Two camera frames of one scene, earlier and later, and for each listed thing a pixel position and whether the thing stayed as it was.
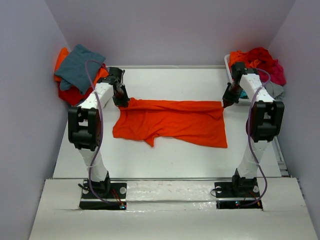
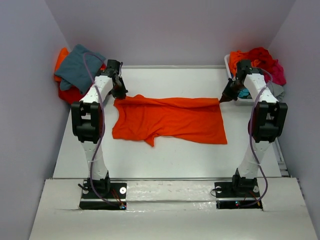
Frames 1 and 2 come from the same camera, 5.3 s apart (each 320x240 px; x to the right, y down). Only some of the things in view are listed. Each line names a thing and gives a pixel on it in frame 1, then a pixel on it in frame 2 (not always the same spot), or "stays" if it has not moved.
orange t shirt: (192, 123) stays
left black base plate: (104, 196) stays
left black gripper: (123, 102) to (121, 94)
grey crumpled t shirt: (275, 90) stays
